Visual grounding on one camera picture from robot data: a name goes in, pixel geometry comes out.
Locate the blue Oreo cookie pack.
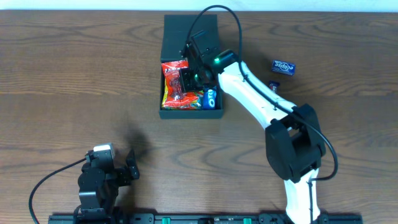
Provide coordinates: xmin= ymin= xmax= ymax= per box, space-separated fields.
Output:
xmin=202 ymin=86 xmax=217 ymax=110

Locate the green Haribo candy bag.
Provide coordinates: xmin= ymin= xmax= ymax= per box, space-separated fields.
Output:
xmin=161 ymin=86 xmax=203 ymax=110

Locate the red dried fruit bag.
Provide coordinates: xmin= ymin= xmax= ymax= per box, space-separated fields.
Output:
xmin=161 ymin=60 xmax=188 ymax=91

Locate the dark green lidded box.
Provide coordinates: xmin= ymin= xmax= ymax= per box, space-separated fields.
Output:
xmin=159 ymin=14 xmax=223 ymax=119

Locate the purple Dairy Milk bar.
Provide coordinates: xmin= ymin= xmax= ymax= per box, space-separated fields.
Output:
xmin=269 ymin=80 xmax=280 ymax=93

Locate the blue Eclipse mint box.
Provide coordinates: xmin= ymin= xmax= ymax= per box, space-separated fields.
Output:
xmin=271 ymin=60 xmax=295 ymax=76

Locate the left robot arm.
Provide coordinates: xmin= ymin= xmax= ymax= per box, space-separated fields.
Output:
xmin=72 ymin=145 xmax=140 ymax=223

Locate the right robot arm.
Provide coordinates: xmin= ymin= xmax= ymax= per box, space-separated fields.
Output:
xmin=180 ymin=41 xmax=326 ymax=223

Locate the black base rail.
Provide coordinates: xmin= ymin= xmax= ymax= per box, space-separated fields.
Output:
xmin=48 ymin=212 xmax=364 ymax=224

